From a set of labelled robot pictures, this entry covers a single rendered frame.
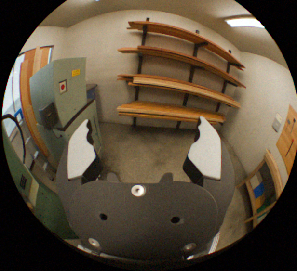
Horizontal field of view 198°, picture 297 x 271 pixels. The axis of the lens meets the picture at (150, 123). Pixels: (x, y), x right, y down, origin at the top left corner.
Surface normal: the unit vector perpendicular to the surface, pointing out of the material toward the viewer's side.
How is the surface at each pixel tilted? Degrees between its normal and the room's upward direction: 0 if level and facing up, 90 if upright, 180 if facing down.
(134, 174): 0
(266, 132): 90
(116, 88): 90
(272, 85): 90
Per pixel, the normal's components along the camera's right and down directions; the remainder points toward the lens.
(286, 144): -0.99, -0.08
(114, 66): 0.05, 0.55
